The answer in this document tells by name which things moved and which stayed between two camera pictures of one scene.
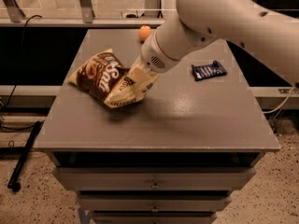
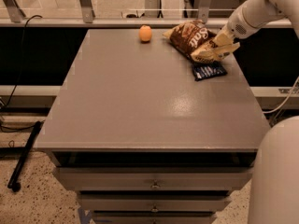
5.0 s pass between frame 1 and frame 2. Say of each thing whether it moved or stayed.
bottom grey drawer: stayed
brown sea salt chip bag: moved
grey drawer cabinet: stayed
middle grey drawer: stayed
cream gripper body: moved
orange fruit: stayed
